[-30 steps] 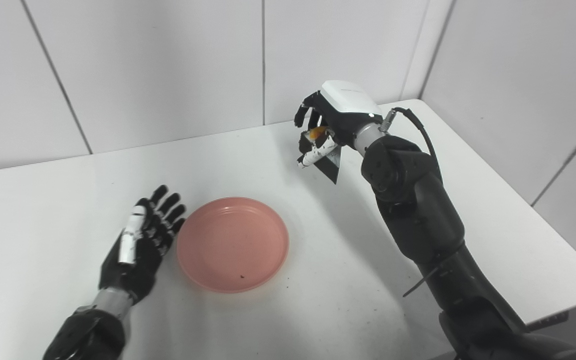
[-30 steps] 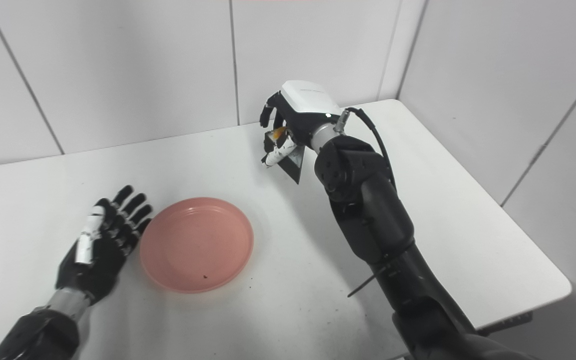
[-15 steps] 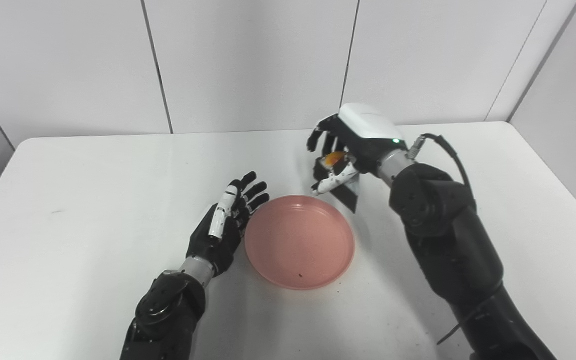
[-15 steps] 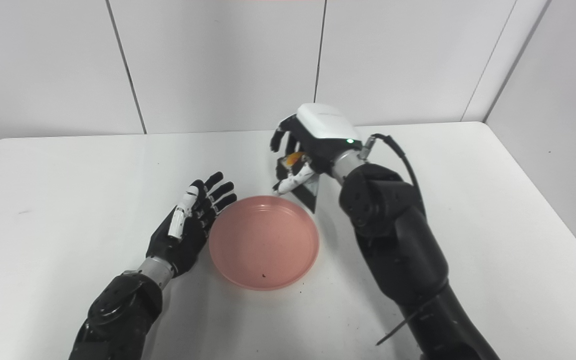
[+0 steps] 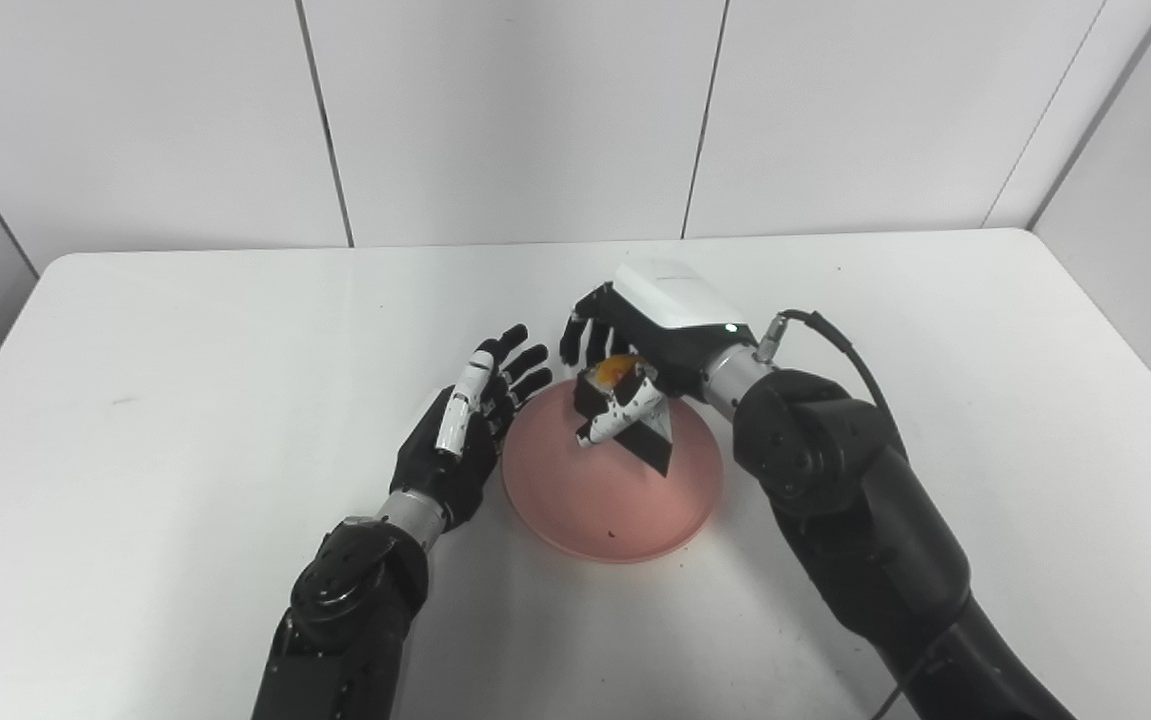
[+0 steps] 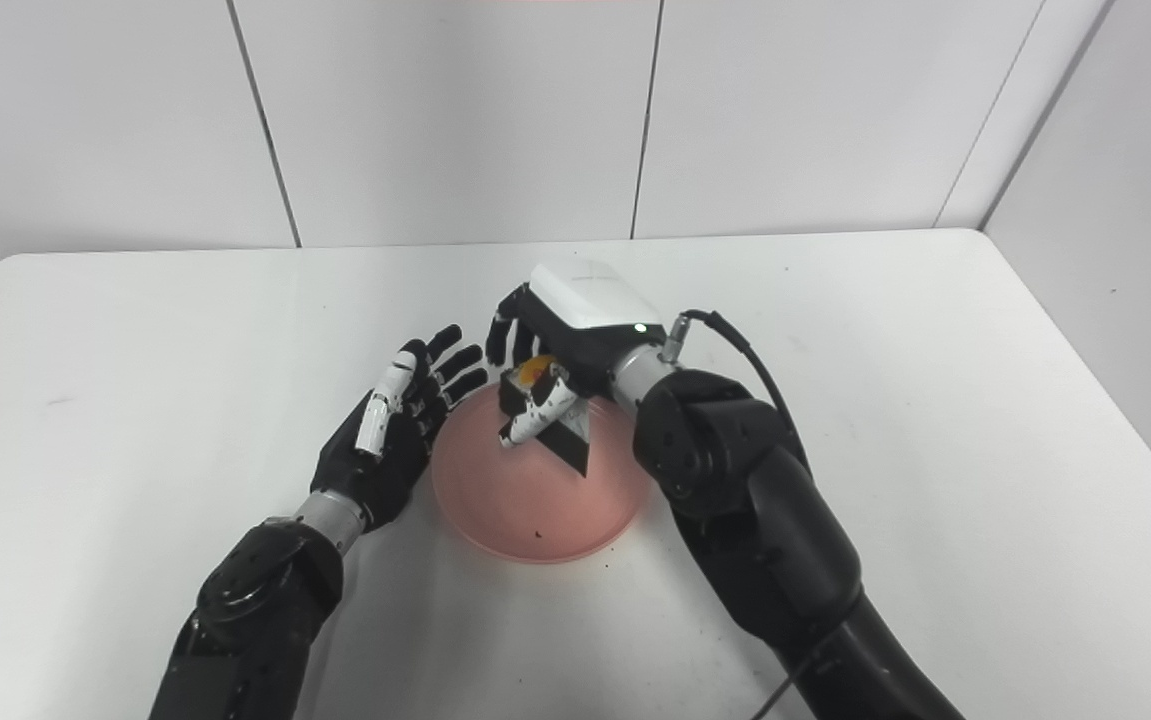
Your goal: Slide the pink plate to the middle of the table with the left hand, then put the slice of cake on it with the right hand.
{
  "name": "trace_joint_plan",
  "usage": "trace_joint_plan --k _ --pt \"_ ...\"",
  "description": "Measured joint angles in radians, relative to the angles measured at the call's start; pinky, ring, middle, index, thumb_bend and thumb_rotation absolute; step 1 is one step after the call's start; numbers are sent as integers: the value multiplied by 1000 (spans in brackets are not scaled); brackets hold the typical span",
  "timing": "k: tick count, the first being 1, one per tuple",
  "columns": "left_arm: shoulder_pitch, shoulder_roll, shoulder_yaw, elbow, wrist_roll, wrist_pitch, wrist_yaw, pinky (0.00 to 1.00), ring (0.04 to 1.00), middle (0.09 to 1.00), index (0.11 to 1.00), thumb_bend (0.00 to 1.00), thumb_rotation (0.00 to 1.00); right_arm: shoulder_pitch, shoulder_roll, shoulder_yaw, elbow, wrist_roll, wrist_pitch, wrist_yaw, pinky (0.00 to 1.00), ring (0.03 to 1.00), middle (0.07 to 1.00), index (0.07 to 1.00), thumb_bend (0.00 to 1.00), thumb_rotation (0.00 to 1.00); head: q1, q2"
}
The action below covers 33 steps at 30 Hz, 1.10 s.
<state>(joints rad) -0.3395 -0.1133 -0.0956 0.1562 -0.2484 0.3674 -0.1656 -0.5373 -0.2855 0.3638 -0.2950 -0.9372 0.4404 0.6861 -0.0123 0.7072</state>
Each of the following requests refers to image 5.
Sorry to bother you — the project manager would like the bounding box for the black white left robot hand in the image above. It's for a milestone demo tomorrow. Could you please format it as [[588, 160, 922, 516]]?
[[390, 324, 554, 532]]

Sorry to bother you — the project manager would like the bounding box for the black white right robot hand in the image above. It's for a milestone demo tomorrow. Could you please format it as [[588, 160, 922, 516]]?
[[559, 258, 762, 449]]

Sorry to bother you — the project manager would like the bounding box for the chocolate cake slice with fruit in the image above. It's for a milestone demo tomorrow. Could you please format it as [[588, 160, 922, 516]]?
[[573, 353, 677, 479]]

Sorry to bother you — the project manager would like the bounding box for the pink round plate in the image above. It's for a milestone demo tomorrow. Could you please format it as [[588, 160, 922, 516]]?
[[500, 378, 724, 564]]

